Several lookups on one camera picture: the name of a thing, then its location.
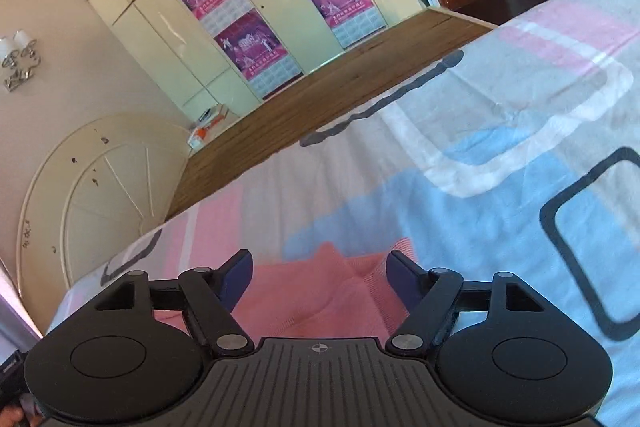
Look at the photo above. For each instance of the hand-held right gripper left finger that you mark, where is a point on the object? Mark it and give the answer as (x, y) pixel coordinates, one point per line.
(237, 274)

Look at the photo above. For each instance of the person's left hand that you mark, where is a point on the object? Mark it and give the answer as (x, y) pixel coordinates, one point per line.
(12, 418)

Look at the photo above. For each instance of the printed bed sheet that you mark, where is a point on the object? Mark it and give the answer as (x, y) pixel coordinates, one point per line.
(500, 157)

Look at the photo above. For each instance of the cream round headboard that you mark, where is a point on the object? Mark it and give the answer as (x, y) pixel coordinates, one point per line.
(100, 207)

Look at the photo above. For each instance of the cream wardrobe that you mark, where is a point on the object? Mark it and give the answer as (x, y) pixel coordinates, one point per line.
(150, 32)

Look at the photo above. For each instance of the wooden bed platform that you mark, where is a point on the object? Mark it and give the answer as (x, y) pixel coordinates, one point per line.
(325, 97)

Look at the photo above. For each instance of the pink sweater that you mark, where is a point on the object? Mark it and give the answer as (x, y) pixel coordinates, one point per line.
(310, 302)

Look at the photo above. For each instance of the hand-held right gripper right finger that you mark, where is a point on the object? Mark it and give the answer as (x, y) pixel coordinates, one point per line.
(402, 279)

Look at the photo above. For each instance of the silver wall lamp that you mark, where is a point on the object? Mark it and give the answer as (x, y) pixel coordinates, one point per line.
(20, 59)

